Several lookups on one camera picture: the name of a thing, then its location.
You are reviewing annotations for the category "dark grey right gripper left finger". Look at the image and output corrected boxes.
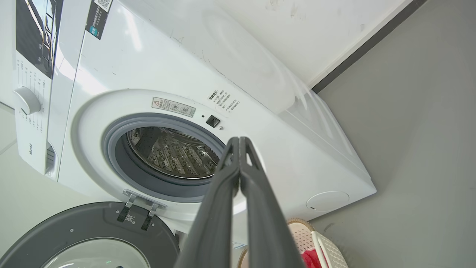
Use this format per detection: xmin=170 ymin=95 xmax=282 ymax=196
xmin=174 ymin=137 xmax=241 ymax=268

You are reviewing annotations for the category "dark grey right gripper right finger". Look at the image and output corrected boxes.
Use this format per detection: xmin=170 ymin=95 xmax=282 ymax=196
xmin=239 ymin=137 xmax=305 ymax=268

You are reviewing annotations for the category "red cloth garment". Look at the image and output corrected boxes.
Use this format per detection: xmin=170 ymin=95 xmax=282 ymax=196
xmin=300 ymin=250 xmax=325 ymax=268

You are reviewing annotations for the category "cream perforated laundry basket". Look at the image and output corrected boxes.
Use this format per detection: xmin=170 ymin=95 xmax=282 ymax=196
xmin=238 ymin=218 xmax=350 ymax=268

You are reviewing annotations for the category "stainless steel washing machine drum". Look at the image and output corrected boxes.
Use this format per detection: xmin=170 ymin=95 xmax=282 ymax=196
xmin=126 ymin=127 xmax=226 ymax=180

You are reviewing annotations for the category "grey washing machine door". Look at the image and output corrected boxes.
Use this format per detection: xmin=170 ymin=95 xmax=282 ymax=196
xmin=0 ymin=202 xmax=181 ymax=268

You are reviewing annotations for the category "black washing machine display panel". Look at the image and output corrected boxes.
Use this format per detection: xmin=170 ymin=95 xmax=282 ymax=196
xmin=16 ymin=0 xmax=64 ymax=79

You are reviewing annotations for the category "round white filter cover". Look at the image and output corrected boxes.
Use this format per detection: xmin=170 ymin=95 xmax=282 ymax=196
xmin=306 ymin=191 xmax=350 ymax=213

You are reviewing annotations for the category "metal door hinge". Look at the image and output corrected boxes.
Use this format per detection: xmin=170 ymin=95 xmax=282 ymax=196
xmin=117 ymin=189 xmax=167 ymax=231

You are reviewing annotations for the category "grey rubber door gasket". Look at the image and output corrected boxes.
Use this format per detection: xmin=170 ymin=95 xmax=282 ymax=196
xmin=102 ymin=114 xmax=238 ymax=203

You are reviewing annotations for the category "white front-load washing machine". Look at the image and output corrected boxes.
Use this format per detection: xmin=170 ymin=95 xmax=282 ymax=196
xmin=11 ymin=0 xmax=377 ymax=239

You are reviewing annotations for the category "printed text instruction sticker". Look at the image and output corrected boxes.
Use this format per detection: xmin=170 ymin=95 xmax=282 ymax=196
xmin=207 ymin=89 xmax=241 ymax=113

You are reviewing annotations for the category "warning sticker with triangle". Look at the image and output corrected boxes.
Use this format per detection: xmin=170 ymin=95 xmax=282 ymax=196
xmin=151 ymin=97 xmax=196 ymax=118

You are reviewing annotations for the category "dark grey baseboard strip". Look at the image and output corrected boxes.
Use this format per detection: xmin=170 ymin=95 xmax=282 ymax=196
xmin=312 ymin=0 xmax=428 ymax=94

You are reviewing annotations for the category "white round program dial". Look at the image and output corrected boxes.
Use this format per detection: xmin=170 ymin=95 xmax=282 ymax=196
xmin=13 ymin=87 xmax=41 ymax=115

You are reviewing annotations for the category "black QR label sticker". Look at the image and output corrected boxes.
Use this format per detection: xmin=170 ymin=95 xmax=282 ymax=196
xmin=85 ymin=0 xmax=113 ymax=40

